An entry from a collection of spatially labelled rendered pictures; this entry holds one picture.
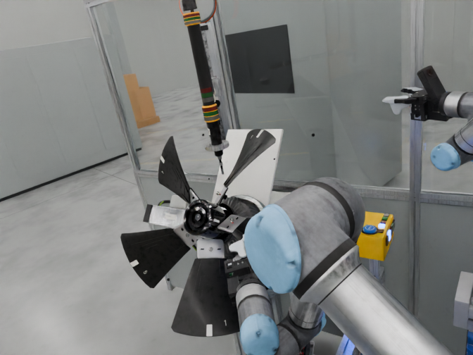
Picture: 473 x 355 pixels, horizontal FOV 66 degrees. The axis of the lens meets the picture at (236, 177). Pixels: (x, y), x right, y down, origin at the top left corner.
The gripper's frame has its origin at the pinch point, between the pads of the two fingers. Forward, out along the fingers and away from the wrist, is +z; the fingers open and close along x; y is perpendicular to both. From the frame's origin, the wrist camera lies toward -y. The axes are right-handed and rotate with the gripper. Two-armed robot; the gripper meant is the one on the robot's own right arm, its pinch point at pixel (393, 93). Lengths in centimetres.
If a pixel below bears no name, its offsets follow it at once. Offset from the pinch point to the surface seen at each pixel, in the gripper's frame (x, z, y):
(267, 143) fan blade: -49.5, 6.3, -2.2
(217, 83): -37, 58, -15
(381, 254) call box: -33, -17, 41
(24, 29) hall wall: -60, 1245, -153
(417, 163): 12.6, 3.6, 34.1
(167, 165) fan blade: -74, 41, 2
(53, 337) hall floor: -169, 161, 123
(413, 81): 16.3, 4.8, 1.6
